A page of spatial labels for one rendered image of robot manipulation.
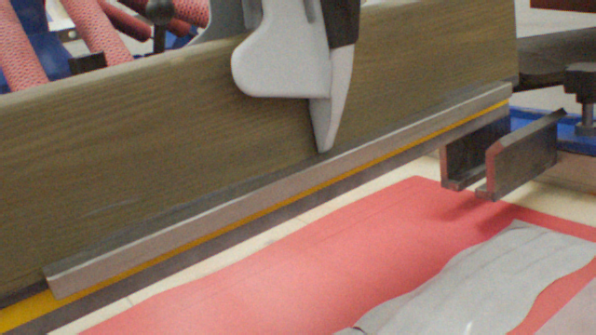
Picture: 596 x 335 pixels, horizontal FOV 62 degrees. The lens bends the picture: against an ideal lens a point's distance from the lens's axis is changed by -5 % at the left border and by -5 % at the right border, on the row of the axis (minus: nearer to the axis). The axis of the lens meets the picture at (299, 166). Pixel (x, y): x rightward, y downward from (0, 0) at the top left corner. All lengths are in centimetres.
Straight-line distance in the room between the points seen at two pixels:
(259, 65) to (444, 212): 28
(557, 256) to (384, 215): 15
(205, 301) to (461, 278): 18
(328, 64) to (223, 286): 22
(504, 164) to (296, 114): 21
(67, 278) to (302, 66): 13
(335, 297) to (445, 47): 18
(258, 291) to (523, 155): 23
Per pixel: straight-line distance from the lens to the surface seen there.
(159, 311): 39
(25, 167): 21
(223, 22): 28
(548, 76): 99
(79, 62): 54
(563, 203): 48
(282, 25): 23
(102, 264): 21
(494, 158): 41
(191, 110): 23
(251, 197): 23
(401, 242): 42
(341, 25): 24
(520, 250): 39
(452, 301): 34
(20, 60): 78
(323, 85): 24
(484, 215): 45
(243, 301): 38
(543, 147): 47
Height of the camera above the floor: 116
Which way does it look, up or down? 20 degrees down
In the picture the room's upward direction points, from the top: 9 degrees counter-clockwise
